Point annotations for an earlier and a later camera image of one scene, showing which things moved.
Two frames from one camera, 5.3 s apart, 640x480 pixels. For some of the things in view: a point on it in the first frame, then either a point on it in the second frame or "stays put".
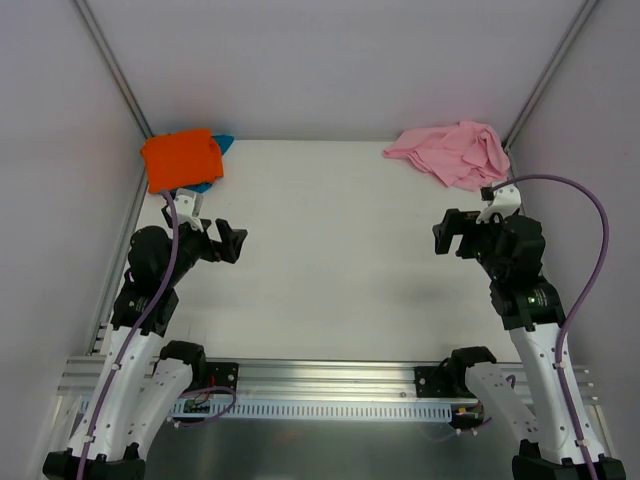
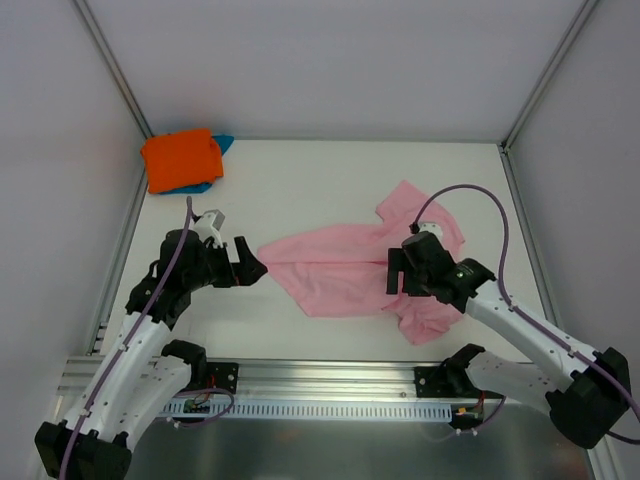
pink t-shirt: x=464 y=156 → x=340 y=270
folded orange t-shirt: x=181 y=159 stays put
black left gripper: x=216 y=242 → x=232 y=268
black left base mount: x=208 y=374 stays put
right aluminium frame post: x=585 y=9 stays put
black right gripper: x=463 y=233 → x=398 y=272
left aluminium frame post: x=90 y=21 stays put
